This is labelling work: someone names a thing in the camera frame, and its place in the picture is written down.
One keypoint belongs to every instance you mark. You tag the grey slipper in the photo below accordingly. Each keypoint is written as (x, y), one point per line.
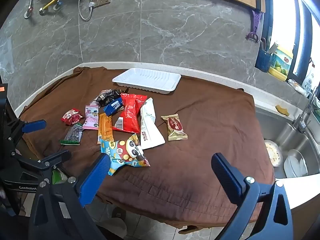
(117, 217)

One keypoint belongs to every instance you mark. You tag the white plastic tray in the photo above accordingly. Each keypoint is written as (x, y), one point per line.
(147, 80)

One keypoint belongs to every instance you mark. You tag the steel sink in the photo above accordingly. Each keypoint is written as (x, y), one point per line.
(280, 132)

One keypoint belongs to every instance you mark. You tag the brown cloth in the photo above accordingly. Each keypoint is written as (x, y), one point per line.
(200, 130)

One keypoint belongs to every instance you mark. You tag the blue panda-print snack packet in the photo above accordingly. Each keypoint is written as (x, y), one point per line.
(125, 155)

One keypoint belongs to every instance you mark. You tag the green snack packet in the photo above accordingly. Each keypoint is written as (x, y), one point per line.
(58, 177)

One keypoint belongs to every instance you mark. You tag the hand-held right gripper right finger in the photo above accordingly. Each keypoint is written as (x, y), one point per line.
(226, 177)

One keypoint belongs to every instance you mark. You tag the dirty plate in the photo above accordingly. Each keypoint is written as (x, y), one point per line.
(273, 153)

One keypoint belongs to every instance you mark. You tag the yellow dish soap bottle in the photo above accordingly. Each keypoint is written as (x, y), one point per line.
(281, 65)

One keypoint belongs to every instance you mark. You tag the white snack packet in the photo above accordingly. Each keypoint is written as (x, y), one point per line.
(148, 127)

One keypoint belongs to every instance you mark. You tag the white dishes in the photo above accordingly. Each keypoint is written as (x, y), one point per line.
(296, 163)

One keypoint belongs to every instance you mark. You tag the metal faucet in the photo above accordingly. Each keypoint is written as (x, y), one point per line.
(301, 118)

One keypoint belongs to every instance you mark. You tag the large red snack packet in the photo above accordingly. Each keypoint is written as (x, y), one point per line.
(131, 115)

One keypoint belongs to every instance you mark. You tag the clear packet green edge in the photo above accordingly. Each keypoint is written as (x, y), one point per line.
(73, 135)

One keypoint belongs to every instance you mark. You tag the brown sponge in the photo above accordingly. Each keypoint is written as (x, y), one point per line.
(282, 110)

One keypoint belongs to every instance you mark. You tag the red white fruit-print packet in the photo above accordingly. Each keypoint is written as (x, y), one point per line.
(71, 117)

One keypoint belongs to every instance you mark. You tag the black board holder clip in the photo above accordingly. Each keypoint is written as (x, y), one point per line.
(258, 4)

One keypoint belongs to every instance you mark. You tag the blue utensil holder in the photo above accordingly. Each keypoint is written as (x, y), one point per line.
(263, 61)

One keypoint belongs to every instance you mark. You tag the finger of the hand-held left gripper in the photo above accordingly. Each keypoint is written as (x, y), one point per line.
(33, 126)
(56, 158)

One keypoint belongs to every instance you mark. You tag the white bottle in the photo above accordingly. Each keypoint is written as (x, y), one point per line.
(308, 77)

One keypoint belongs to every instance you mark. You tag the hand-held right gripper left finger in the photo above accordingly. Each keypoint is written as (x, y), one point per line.
(95, 177)

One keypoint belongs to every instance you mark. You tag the orange snack packet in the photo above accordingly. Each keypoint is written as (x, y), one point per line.
(105, 130)

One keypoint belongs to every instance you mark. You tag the black snack packet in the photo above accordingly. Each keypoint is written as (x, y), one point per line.
(110, 98)

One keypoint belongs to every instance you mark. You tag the pink snack packet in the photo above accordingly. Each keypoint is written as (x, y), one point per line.
(90, 117)

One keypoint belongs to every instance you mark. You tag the gold snack packet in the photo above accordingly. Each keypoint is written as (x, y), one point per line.
(176, 127)

